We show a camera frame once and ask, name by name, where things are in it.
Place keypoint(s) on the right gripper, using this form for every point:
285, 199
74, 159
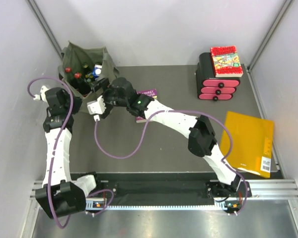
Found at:
104, 85

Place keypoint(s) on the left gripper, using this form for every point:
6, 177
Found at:
78, 101

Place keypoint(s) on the blue juice carton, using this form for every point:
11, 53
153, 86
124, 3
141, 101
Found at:
96, 71

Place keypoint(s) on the green canvas bag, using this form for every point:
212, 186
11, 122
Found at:
74, 57

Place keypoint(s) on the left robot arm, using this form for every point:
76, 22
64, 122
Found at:
60, 195

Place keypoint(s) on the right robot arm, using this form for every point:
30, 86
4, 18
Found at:
195, 126

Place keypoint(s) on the upright cola bottle red cap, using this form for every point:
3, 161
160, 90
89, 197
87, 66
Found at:
68, 73

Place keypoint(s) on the purple treehouse book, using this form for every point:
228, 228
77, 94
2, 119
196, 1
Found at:
151, 93

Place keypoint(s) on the black pink drawer unit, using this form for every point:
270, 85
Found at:
210, 87

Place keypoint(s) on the red comic book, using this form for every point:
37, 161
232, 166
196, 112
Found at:
226, 61

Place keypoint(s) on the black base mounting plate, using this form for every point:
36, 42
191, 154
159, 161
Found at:
159, 191

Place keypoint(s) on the yellow folder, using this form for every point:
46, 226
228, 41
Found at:
252, 143

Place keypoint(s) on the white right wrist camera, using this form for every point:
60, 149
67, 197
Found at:
96, 108

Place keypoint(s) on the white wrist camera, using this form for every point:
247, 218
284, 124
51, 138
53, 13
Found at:
96, 108
42, 94

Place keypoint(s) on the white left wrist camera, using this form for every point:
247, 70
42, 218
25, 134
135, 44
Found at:
42, 94

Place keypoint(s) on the aluminium frame rail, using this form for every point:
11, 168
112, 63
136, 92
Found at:
272, 189

